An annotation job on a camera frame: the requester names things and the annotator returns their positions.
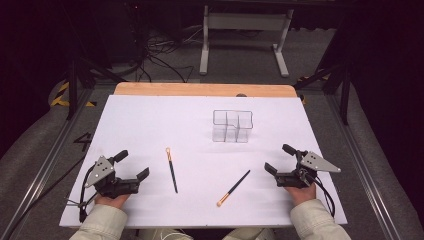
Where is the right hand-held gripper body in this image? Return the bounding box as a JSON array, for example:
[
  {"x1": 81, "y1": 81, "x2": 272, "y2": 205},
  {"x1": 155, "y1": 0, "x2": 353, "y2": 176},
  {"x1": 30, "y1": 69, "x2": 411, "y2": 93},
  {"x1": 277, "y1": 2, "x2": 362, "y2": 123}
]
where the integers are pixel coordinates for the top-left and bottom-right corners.
[{"x1": 275, "y1": 149, "x2": 342, "y2": 190}]

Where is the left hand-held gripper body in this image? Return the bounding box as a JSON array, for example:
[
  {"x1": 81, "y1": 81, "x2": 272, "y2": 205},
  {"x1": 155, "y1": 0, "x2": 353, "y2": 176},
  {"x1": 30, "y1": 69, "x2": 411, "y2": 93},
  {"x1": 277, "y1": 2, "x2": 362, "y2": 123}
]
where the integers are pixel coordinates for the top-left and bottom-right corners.
[{"x1": 85, "y1": 155, "x2": 141, "y2": 200}]

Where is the makeup brush with gold ferrule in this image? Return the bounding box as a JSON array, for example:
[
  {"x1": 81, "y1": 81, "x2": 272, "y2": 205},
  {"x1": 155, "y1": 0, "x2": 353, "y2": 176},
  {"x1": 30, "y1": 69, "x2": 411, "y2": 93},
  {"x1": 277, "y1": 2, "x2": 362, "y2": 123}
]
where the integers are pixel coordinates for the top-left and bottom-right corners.
[{"x1": 216, "y1": 169, "x2": 252, "y2": 208}]

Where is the person's left hand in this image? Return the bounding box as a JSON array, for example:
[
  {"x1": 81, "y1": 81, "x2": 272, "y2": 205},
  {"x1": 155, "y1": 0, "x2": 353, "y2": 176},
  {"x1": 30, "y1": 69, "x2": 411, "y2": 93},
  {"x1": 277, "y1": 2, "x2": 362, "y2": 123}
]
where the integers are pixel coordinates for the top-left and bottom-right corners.
[{"x1": 94, "y1": 193, "x2": 131, "y2": 210}]

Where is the person's right hand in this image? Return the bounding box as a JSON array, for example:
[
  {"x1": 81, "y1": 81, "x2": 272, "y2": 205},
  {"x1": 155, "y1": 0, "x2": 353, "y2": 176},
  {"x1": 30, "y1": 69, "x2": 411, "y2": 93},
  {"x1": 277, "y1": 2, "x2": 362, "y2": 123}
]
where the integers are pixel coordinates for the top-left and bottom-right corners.
[{"x1": 283, "y1": 182, "x2": 317, "y2": 207}]

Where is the makeup brush with looped head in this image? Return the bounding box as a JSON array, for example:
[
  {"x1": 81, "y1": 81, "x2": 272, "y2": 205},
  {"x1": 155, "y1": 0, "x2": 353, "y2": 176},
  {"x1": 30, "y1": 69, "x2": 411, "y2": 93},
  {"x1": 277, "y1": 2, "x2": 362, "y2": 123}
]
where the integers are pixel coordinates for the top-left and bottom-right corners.
[{"x1": 165, "y1": 147, "x2": 179, "y2": 194}]

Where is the clear plastic organizer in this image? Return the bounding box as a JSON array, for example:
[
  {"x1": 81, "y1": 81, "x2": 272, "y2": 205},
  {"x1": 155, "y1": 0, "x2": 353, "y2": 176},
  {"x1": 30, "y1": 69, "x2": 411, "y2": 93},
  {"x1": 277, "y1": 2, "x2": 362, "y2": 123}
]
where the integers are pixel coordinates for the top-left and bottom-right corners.
[{"x1": 212, "y1": 109, "x2": 254, "y2": 144}]

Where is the white table cover sheet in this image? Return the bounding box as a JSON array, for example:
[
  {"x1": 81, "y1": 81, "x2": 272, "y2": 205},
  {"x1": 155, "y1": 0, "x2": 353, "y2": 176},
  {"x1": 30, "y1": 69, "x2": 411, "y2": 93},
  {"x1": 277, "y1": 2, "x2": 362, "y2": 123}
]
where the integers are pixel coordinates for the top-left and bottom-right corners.
[{"x1": 59, "y1": 94, "x2": 348, "y2": 230}]

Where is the person's beige clothed body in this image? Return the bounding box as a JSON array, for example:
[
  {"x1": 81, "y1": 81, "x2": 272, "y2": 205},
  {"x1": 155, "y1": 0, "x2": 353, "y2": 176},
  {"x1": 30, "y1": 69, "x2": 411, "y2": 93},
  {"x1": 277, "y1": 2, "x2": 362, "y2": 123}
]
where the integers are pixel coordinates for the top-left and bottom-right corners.
[{"x1": 138, "y1": 227, "x2": 276, "y2": 240}]

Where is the black tripod stand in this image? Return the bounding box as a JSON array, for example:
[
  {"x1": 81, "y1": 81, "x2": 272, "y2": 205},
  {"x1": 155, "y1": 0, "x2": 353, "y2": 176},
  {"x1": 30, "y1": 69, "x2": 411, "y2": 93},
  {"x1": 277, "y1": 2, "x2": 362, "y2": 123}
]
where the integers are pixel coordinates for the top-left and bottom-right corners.
[
  {"x1": 64, "y1": 56, "x2": 128, "y2": 121},
  {"x1": 293, "y1": 63, "x2": 352, "y2": 126}
]

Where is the wooden table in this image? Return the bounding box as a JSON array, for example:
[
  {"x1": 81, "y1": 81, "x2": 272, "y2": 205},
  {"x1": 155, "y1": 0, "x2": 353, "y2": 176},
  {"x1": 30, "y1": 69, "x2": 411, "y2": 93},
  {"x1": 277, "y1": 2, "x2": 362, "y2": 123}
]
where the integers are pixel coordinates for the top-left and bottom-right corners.
[{"x1": 113, "y1": 82, "x2": 298, "y2": 98}]

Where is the grey metal stand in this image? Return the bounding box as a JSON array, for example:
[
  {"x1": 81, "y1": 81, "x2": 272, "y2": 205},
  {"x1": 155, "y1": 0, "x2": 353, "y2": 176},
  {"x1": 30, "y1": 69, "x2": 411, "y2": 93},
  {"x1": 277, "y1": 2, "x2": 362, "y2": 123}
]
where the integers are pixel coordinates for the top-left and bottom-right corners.
[{"x1": 199, "y1": 4, "x2": 295, "y2": 78}]

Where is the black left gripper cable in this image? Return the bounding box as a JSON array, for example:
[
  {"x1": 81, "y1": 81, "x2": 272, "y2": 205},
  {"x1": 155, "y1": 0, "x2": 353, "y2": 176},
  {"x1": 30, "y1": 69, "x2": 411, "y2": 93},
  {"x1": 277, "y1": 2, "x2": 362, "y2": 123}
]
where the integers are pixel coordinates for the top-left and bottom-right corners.
[{"x1": 78, "y1": 164, "x2": 98, "y2": 224}]

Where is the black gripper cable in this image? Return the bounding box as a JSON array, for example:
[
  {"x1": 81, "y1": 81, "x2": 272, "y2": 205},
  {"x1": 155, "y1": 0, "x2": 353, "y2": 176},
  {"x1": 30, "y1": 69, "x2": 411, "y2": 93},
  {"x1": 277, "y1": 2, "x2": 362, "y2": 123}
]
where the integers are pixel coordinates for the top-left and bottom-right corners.
[
  {"x1": 308, "y1": 173, "x2": 336, "y2": 218},
  {"x1": 78, "y1": 164, "x2": 98, "y2": 224}
]

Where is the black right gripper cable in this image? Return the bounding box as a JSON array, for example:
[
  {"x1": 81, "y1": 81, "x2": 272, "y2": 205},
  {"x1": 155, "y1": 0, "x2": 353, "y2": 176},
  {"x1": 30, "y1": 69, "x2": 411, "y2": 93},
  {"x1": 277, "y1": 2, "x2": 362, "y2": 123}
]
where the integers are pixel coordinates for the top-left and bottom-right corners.
[{"x1": 308, "y1": 173, "x2": 336, "y2": 218}]

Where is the aluminium floor rail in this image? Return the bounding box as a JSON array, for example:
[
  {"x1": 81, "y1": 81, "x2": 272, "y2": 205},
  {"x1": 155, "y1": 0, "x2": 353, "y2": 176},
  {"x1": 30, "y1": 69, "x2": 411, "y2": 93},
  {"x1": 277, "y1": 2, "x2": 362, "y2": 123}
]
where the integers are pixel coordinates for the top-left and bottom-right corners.
[
  {"x1": 0, "y1": 89, "x2": 96, "y2": 240},
  {"x1": 326, "y1": 94, "x2": 401, "y2": 240}
]

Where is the bundle of black floor cables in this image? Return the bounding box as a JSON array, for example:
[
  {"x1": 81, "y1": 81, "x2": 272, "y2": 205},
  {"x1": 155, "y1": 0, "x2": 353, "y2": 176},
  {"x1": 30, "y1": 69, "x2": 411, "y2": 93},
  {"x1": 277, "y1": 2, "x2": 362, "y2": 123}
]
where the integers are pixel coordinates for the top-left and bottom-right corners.
[{"x1": 133, "y1": 26, "x2": 201, "y2": 83}]

